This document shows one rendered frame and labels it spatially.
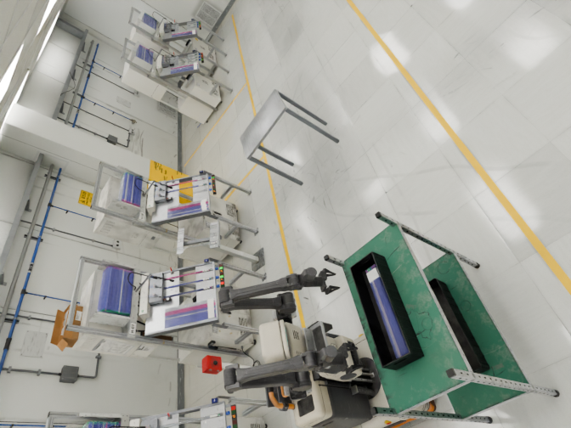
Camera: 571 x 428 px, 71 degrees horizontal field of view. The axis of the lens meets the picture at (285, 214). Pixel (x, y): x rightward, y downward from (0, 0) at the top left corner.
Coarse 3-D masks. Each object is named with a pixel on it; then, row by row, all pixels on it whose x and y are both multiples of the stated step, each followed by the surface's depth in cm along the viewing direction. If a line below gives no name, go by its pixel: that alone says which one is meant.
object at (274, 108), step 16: (272, 96) 433; (272, 112) 420; (288, 112) 407; (304, 112) 459; (256, 128) 437; (320, 128) 432; (256, 144) 424; (256, 160) 436; (288, 160) 499; (288, 176) 461
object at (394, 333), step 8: (368, 272) 222; (376, 272) 218; (376, 280) 216; (376, 288) 214; (384, 288) 211; (376, 296) 212; (384, 296) 208; (384, 304) 207; (384, 312) 205; (392, 312) 202; (384, 320) 204; (392, 320) 200; (392, 328) 199; (392, 336) 197; (400, 336) 193; (392, 344) 196; (400, 344) 192; (400, 352) 191
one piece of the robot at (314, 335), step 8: (304, 328) 233; (312, 328) 235; (320, 328) 230; (328, 328) 242; (304, 336) 229; (312, 336) 232; (320, 336) 228; (312, 344) 228; (320, 344) 226; (320, 368) 219; (328, 368) 219; (336, 368) 223
